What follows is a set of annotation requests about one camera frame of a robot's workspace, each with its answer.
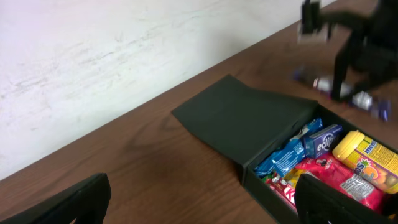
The red KitKat bar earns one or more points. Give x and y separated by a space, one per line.
284 190

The black box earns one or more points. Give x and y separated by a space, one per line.
247 125

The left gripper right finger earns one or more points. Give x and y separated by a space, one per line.
317 202

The yellow plastic jar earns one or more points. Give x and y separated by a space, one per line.
369 159

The yellow snack bag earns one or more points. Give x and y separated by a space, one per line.
293 176

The blue gum packet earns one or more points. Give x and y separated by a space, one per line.
323 141

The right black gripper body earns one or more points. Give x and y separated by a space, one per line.
371 47

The dark purple chocolate bar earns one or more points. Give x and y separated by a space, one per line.
377 107

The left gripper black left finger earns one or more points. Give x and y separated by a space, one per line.
84 202

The red snack bag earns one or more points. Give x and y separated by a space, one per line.
335 174

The blue Oreo cookie pack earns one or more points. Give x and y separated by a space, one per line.
284 159

